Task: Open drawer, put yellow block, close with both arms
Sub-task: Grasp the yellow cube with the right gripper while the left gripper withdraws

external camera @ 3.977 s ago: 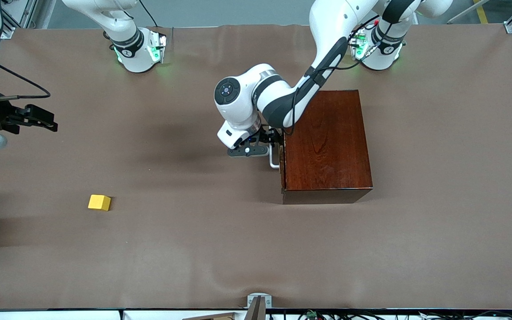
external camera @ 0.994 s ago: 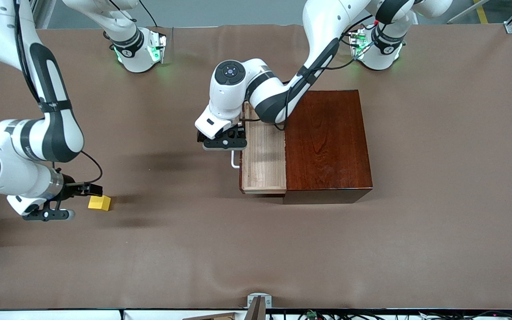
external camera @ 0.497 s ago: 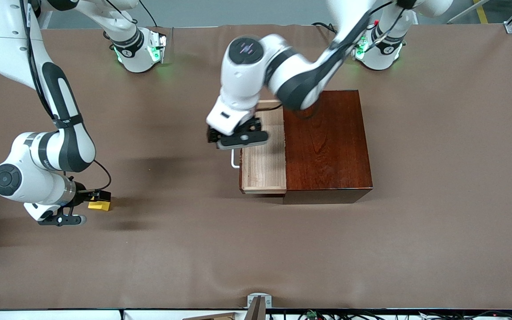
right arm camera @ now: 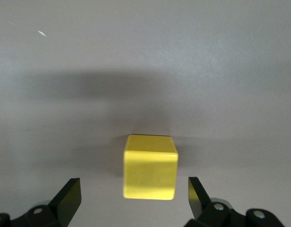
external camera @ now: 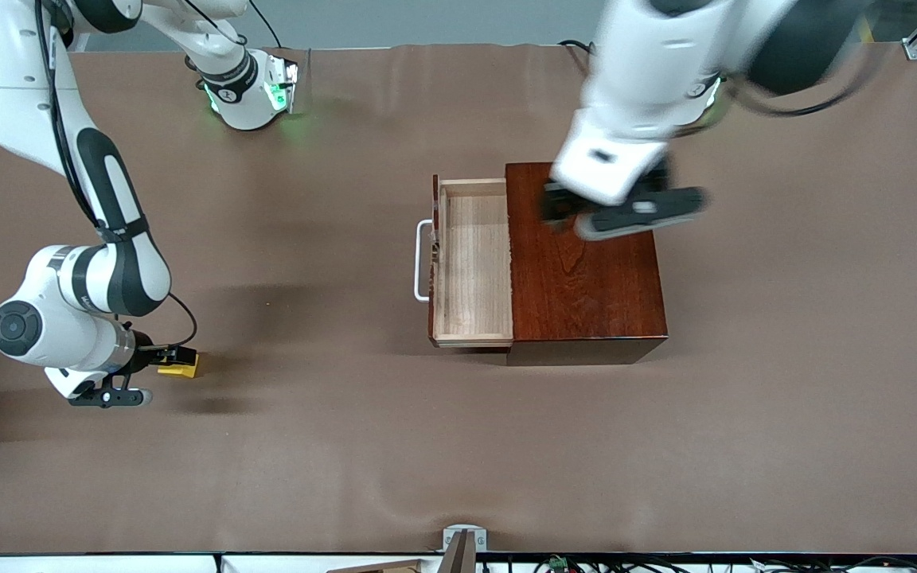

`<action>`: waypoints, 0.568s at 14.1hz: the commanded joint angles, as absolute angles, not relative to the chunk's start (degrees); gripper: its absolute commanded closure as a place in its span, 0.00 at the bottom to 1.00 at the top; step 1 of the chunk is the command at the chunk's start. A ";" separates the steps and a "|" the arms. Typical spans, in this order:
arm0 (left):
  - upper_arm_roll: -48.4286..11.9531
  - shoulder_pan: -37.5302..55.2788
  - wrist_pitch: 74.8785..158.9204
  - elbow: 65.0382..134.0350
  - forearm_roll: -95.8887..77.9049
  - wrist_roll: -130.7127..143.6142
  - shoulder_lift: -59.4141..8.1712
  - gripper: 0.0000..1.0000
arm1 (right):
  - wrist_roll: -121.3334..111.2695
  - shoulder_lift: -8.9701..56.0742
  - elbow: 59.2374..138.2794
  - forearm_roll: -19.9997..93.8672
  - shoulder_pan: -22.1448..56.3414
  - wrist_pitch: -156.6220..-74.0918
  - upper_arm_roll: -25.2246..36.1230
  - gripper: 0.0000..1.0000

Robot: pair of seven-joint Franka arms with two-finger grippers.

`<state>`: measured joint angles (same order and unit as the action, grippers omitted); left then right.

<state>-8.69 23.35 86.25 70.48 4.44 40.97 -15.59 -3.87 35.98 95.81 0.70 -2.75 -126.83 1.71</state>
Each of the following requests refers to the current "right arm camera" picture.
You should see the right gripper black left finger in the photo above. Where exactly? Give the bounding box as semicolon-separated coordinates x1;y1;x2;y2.
12;177;82;227

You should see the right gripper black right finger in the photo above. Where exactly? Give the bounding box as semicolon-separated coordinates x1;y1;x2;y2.
185;176;245;227

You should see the yellow wooden block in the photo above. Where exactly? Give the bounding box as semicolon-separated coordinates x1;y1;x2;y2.
123;134;179;201

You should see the brown table cover sheet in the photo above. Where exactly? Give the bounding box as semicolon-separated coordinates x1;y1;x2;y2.
0;0;291;227

